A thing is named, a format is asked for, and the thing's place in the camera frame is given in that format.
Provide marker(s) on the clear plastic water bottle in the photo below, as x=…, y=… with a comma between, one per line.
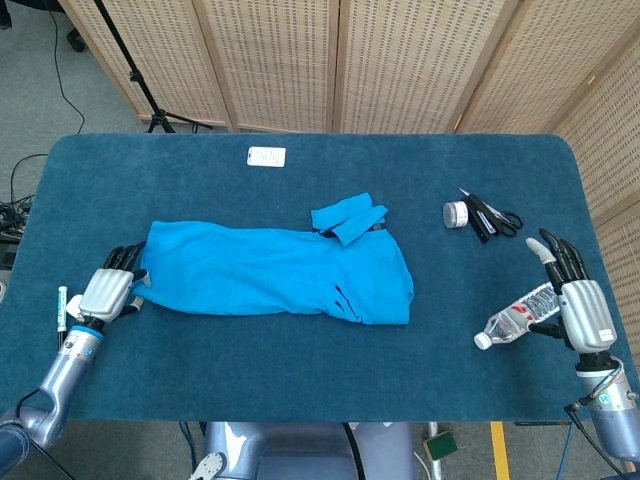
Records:
x=510, y=322

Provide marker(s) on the blue Carolina Panthers T-shirt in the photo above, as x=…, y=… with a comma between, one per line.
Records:
x=250, y=270

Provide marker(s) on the blue carpet table cover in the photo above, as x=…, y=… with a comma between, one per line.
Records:
x=300, y=375

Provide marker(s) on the black stapler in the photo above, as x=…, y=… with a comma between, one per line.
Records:
x=480, y=220

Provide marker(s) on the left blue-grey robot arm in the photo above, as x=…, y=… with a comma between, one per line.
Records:
x=65, y=375

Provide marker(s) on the green yellow block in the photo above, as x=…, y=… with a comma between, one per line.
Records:
x=440, y=445

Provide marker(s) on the white marker black cap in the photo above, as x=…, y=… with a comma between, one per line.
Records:
x=62, y=305

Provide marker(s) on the small clear jar white label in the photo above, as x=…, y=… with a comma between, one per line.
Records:
x=455, y=215

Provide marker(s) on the white card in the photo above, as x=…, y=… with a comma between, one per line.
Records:
x=266, y=156

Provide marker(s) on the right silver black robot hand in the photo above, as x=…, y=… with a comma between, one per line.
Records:
x=585, y=310

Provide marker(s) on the silver metal leg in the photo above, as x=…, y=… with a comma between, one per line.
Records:
x=435, y=470

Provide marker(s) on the wicker folding screen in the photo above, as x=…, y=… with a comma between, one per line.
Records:
x=280, y=60

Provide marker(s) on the blue-grey robot torso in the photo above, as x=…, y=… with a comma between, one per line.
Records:
x=300, y=455

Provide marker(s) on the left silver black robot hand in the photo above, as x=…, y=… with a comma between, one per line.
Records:
x=105, y=295

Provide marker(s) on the black scissors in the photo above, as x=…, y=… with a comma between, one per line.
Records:
x=510, y=222

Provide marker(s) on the black tripod stand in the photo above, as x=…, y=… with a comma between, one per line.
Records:
x=140, y=85

